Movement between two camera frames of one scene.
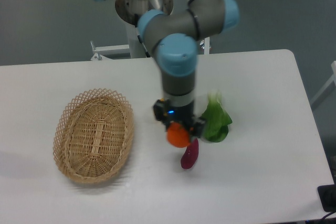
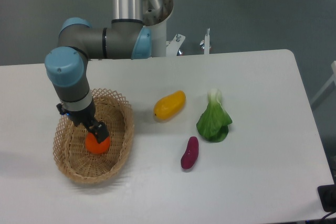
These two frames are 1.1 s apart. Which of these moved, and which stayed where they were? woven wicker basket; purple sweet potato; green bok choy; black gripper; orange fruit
Moved: orange fruit; black gripper
Stayed: purple sweet potato; green bok choy; woven wicker basket
